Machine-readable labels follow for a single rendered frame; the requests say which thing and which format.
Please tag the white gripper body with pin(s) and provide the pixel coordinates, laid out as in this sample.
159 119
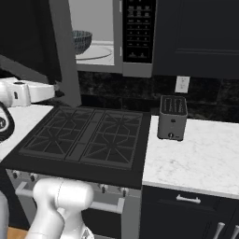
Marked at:
42 92

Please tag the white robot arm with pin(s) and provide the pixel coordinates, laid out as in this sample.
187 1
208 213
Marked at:
59 196

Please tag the white wall socket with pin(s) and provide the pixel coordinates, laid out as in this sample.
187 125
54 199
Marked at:
182 84

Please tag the grey oven knob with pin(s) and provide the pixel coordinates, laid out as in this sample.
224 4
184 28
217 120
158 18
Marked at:
124 191
14 174
103 188
32 177

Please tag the dark wall cupboard door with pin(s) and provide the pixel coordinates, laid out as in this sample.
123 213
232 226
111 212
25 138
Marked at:
199 34

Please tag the white microwave turntable plate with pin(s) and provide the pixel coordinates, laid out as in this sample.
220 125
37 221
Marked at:
99 53

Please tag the dark microwave door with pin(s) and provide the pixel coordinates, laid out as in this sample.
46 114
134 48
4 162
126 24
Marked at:
67 62

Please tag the blue patterned bowl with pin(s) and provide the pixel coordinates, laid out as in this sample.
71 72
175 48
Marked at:
81 40

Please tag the black gas hob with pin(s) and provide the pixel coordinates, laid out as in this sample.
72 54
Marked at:
93 137

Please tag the dark base cupboard door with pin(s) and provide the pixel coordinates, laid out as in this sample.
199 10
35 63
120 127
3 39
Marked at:
177 224
234 221

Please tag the grey microwave oven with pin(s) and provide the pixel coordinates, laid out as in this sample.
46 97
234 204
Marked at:
137 67

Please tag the grey toaster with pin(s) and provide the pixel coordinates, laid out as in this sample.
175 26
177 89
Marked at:
172 123

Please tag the dark drawer front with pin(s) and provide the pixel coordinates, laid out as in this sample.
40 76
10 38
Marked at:
161 196

